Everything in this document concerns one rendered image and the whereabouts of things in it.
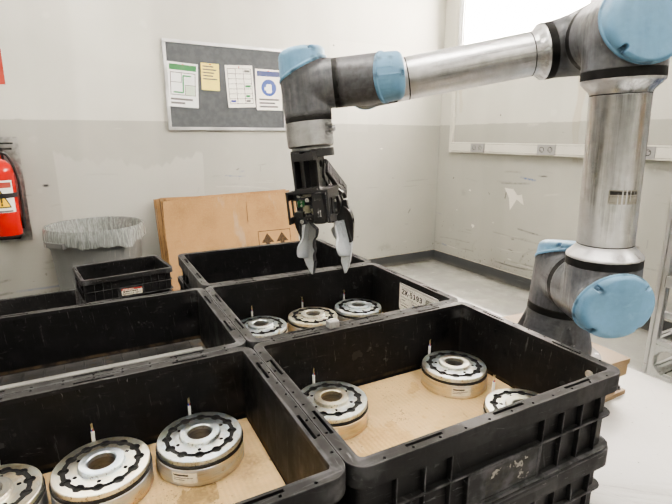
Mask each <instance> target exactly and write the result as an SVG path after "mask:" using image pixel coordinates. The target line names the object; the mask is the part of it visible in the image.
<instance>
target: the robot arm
mask: <svg viewBox="0 0 672 504"><path fill-rule="evenodd" d="M671 56H672V0H594V1H592V2H590V3H588V4H587V5H585V6H583V7H581V8H579V9H577V10H575V11H573V12H571V13H569V14H567V15H565V16H562V17H560V18H557V19H554V20H551V21H546V22H541V23H538V24H536V25H535V27H534V28H533V29H532V31H529V32H524V33H519V34H514V35H509V36H504V37H499V38H494V39H489V40H485V41H480V42H475V43H470V44H465V45H460V46H455V47H450V48H445V49H440V50H435V51H430V52H425V53H420V54H415V55H411V56H406V57H403V56H402V54H401V53H400V52H399V51H382V50H380V51H377V52H374V53H367V54H359V55H351V56H343V57H335V58H331V57H330V58H327V56H326V55H325V50H324V48H323V47H322V46H320V45H315V44H310V45H305V44H303V45H296V46H291V47H288V48H286V49H284V50H283V51H281V53H280V54H279V57H278V63H279V75H280V80H279V84H280V85H281V93H282V100H283V108H284V116H285V128H286V136H287V144H288V148H289V149H292V152H290V156H291V164H292V172H293V180H294V188H295V190H293V191H290V192H286V193H285V196H286V204H287V212H288V219H289V225H292V224H294V223H295V226H296V229H297V231H298V234H299V236H300V243H299V245H298V247H297V256H298V257H299V258H304V261H305V263H306V265H307V267H308V269H309V271H310V272H311V274H315V270H316V266H317V259H316V252H317V247H316V238H317V237H318V235H319V228H318V227H317V226H316V225H315V224H325V223H327V222H328V223H334V226H333V227H332V228H331V231H332V234H333V236H334V238H335V239H336V244H335V245H336V250H337V253H338V255H339V256H341V266H342V269H343V273H347V271H348V268H349V265H350V262H351V257H352V249H353V240H354V226H355V220H354V215H353V212H352V210H351V208H350V206H349V203H348V199H345V198H347V185H346V184H345V182H344V181H343V180H342V178H341V177H340V176H339V174H338V173H337V172H336V170H335V169H334V168H333V166H332V165H331V164H330V162H329V161H328V160H327V159H324V156H330V155H335V154H334V147H331V145H333V144H334V137H333V131H335V130H336V126H335V125H332V113H331V108H343V107H351V106H354V107H356V108H358V109H362V110H369V109H373V108H375V107H376V106H382V105H387V104H392V103H396V102H400V101H406V100H411V99H416V98H421V97H426V96H432V95H437V94H442V93H447V92H453V91H458V90H463V89H468V88H473V87H479V86H484V85H489V84H494V83H500V82H505V81H510V80H515V79H520V78H526V77H531V76H534V77H535V78H537V79H538V80H546V79H551V78H559V77H572V76H580V86H581V87H582V88H583V89H584V90H585V91H586V92H587V93H588V95H589V102H588V114H587V125H586V137H585V148H584V160H583V171H582V183H581V194H580V205H579V217H578V228H577V240H576V241H569V240H556V239H545V240H542V241H541V242H540V243H539V244H538V247H537V252H536V253H535V256H534V257H535V262H534V268H533V273H532V279H531V285H530V290H529V296H528V302H527V307H526V309H525V311H524V313H523V314H522V316H521V318H520V320H519V321H518V323H517V324H519V325H521V326H523V327H526V328H528V329H530V330H533V331H535V332H537V333H539V334H542V335H544V336H546V337H549V338H551V339H553V340H556V341H558V342H560V343H563V344H565V345H567V346H570V347H572V348H574V349H577V350H579V351H581V352H584V353H586V354H588V355H591V353H592V342H591V336H590V333H591V334H593V335H595V336H597V337H601V338H620V337H624V336H627V335H629V334H631V333H633V332H635V330H636V329H638V328H639V327H642V326H643V325H644V324H645V323H646V322H647V321H648V320H649V318H650V317H651V315H652V313H653V310H654V307H655V295H654V292H653V290H652V288H651V287H650V285H649V284H648V282H647V281H646V280H644V279H643V270H644V262H645V256H644V255H643V254H642V253H641V252H640V251H639V250H638V249H637V248H636V245H635V243H636V235H637V227H638V218H639V210H640V202H641V193H642V185H643V177H644V168H645V160H646V152H647V143H648V135H649V127H650V118H651V110H652V102H653V93H654V91H655V89H656V88H657V87H658V86H659V85H661V84H662V83H663V82H664V81H665V80H666V79H667V78H668V71H669V64H670V57H671ZM344 199H345V200H344ZM289 201H291V205H292V213H293V217H291V214H290V207H289ZM294 201H296V206H297V212H295V209H294ZM337 214H338V215H337ZM314 223H315V224H314Z"/></svg>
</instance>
